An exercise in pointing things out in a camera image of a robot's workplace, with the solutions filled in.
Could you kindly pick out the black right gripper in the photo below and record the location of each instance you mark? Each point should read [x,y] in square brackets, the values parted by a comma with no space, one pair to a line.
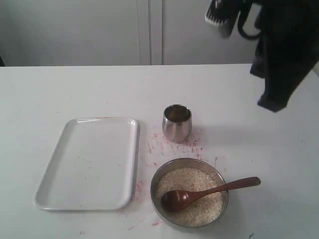
[290,47]

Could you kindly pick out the brown wooden spoon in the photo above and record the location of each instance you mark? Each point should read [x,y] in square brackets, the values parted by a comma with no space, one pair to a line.
[178,200]

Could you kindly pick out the stainless steel cup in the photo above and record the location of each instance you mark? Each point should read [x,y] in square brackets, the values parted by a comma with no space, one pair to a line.
[177,123]

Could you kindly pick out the steel bowl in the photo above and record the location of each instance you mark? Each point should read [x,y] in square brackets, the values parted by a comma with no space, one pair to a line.
[181,163]

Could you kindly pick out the beige granular grain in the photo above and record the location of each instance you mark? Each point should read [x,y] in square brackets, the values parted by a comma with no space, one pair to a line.
[202,211]

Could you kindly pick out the white rectangular plastic tray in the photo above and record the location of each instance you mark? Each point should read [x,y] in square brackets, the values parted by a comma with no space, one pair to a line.
[93,167]

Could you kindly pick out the white cabinet doors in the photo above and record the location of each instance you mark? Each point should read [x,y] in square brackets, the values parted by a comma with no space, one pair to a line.
[114,32]

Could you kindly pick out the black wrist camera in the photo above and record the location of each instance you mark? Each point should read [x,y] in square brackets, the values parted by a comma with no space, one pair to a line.
[222,14]

